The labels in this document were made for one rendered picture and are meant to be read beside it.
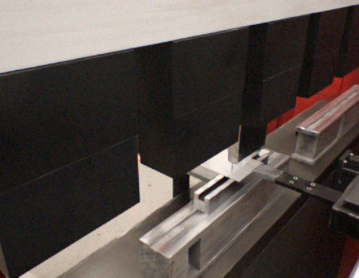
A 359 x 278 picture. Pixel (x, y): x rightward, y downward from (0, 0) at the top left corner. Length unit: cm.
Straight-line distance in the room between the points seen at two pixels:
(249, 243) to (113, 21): 49
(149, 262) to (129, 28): 35
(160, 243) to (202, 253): 9
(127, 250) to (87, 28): 45
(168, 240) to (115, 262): 14
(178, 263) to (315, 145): 54
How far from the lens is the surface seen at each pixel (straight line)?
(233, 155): 60
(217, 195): 57
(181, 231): 54
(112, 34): 30
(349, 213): 54
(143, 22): 32
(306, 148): 96
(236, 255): 65
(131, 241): 67
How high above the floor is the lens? 132
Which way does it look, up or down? 25 degrees down
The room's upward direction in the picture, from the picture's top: straight up
